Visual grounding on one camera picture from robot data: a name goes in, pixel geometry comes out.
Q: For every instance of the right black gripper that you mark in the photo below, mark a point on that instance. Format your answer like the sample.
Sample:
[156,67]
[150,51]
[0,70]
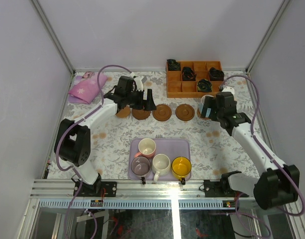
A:
[209,102]

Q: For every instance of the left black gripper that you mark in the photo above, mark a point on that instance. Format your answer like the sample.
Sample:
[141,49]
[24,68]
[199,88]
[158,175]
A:
[143,100]

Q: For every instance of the light wooden coaster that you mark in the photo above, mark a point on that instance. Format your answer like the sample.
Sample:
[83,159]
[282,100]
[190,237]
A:
[125,112]
[199,115]

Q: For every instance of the cream white mug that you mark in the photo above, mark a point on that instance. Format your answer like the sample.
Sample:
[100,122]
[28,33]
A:
[160,166]

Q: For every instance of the yellow glass cup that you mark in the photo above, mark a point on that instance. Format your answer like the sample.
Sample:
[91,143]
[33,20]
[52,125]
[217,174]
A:
[181,168]

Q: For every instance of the light blue mug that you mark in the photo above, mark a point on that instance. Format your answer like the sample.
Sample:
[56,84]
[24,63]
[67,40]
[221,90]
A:
[203,106]

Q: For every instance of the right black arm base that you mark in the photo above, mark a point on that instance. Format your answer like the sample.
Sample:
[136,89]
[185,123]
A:
[217,189]

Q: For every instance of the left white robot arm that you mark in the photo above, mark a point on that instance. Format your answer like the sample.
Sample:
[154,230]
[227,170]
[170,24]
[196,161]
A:
[73,142]

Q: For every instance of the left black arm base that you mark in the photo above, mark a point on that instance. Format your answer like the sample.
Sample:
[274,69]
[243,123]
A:
[100,188]

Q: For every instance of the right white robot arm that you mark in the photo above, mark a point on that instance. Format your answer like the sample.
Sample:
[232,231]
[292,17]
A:
[278,182]

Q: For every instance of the dark brown left saucer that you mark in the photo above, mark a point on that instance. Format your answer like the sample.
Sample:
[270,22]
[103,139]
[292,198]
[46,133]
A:
[140,114]

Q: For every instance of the dark brown saucer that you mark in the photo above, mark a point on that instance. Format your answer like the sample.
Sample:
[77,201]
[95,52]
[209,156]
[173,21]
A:
[162,113]
[140,114]
[185,112]

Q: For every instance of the dark brown middle saucer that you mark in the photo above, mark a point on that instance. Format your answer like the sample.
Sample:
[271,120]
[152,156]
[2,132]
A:
[162,113]

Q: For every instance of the dark brown right saucer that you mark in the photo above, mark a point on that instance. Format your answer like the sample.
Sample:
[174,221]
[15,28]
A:
[185,112]

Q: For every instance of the black bundle right compartment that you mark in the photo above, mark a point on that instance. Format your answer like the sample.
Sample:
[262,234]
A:
[216,74]

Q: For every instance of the orange compartment box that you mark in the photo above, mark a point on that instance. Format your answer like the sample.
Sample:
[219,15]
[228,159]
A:
[193,80]

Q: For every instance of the pink mug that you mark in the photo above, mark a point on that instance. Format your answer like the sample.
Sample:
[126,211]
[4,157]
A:
[146,148]

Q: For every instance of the black bundle far left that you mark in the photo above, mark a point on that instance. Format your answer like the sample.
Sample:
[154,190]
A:
[173,65]

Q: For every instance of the lilac plastic tray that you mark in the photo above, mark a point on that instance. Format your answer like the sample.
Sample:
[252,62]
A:
[173,148]

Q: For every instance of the pink folded cloth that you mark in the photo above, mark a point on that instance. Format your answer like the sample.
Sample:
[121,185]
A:
[86,89]

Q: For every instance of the purple mug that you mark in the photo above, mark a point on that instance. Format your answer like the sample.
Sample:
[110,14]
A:
[141,168]

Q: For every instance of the aluminium front rail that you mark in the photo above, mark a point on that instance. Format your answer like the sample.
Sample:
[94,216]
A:
[123,189]

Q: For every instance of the blue slotted cable duct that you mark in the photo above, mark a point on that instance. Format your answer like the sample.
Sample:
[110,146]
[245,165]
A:
[136,204]

